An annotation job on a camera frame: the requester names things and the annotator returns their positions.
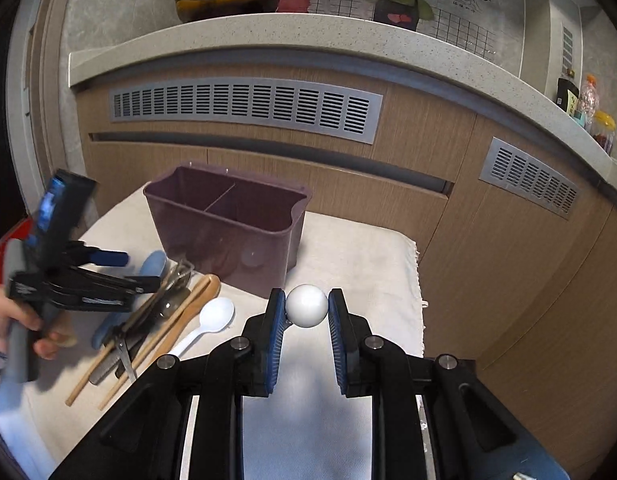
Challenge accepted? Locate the person's left hand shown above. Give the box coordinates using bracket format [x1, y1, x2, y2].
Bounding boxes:
[0, 286, 76, 360]

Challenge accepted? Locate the dark metal spoon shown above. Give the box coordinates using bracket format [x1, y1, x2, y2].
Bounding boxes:
[88, 320, 161, 386]

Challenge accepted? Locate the wooden chopstick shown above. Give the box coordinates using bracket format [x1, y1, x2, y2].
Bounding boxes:
[64, 278, 200, 408]
[98, 276, 212, 412]

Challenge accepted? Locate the short grey vent grille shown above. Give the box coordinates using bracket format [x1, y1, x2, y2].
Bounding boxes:
[479, 138, 579, 219]

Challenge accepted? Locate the wooden spoon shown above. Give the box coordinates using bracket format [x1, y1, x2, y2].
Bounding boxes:
[138, 273, 223, 369]

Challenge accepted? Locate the red floor mat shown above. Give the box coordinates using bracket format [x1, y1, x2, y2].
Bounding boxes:
[0, 217, 32, 263]

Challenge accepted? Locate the blue plastic spoon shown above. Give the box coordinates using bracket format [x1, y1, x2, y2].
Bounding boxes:
[90, 250, 169, 351]

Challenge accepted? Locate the maroon plastic utensil caddy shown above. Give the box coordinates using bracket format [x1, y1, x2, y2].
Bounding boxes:
[144, 162, 313, 298]

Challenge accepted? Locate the cream tablecloth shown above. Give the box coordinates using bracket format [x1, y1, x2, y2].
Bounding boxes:
[0, 214, 423, 479]

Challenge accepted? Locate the orange cap drink bottle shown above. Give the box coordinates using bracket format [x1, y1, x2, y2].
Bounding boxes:
[574, 74, 599, 130]

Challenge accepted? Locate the speckled kitchen countertop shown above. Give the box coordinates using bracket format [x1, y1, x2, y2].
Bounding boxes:
[67, 12, 617, 201]

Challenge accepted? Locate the white plastic spoon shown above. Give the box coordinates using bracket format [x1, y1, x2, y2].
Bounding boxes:
[170, 297, 236, 358]

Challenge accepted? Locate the shiny steel spoon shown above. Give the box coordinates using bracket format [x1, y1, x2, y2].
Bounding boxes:
[156, 292, 182, 321]

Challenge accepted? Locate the long grey vent grille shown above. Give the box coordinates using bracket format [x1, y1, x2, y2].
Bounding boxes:
[109, 77, 383, 145]

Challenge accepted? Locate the metal scoop with white ball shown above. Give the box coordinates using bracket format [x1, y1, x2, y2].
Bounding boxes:
[286, 284, 328, 328]

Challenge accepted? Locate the dark soy sauce bottle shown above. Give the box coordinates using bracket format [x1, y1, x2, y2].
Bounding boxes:
[555, 67, 579, 117]

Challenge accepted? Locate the yellow lid jar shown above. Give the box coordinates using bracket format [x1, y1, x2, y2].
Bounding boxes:
[591, 110, 616, 155]

